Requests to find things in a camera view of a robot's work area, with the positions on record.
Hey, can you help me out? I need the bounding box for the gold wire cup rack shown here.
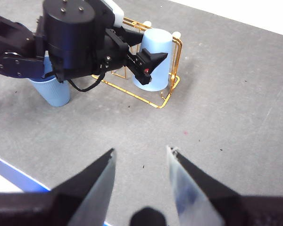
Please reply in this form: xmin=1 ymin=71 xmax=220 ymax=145
xmin=92 ymin=16 xmax=183 ymax=109

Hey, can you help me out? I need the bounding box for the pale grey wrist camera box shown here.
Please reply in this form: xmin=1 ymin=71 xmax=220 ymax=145
xmin=101 ymin=0 xmax=125 ymax=28

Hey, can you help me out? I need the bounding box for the blue table edge strip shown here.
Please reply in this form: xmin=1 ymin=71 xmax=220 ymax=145
xmin=0 ymin=153 xmax=114 ymax=226

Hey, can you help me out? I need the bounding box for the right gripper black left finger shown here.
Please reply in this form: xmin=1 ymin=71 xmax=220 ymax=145
xmin=0 ymin=147 xmax=117 ymax=226

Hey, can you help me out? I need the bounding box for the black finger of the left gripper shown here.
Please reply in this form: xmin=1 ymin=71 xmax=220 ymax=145
xmin=141 ymin=48 xmax=169 ymax=72
xmin=119 ymin=27 xmax=144 ymax=47

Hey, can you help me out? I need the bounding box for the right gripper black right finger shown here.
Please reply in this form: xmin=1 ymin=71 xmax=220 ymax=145
xmin=166 ymin=145 xmax=283 ymax=226

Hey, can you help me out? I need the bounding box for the blue ribbed plastic cup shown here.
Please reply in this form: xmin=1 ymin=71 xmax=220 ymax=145
xmin=28 ymin=55 xmax=71 ymax=108
xmin=132 ymin=28 xmax=174 ymax=92

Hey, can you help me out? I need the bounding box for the black cable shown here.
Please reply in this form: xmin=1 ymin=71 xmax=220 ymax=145
xmin=67 ymin=70 xmax=107 ymax=92

